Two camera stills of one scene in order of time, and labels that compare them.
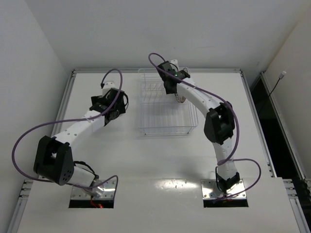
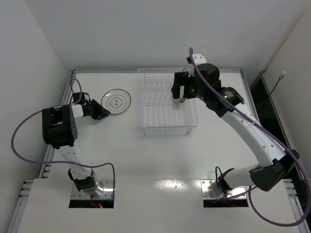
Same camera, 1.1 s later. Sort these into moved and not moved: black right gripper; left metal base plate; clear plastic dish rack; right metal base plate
Moved: black right gripper
Not moved: clear plastic dish rack; left metal base plate; right metal base plate
